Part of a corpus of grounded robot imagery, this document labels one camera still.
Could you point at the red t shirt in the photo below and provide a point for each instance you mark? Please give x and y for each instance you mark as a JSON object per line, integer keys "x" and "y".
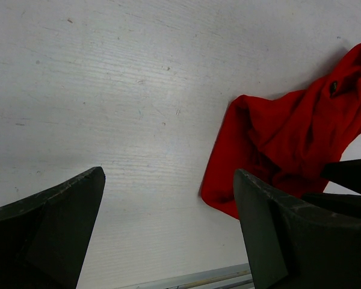
{"x": 286, "y": 142}

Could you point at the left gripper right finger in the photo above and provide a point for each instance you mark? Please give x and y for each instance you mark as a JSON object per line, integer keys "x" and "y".
{"x": 291, "y": 243}

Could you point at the aluminium rail frame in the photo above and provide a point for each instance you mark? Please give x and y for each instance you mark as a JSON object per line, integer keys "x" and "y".
{"x": 238, "y": 276}

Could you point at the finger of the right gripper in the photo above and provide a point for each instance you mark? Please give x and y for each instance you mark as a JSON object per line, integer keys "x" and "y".
{"x": 344, "y": 173}
{"x": 346, "y": 204}

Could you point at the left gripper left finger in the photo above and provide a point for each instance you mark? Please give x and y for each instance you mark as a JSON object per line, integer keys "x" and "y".
{"x": 44, "y": 237}

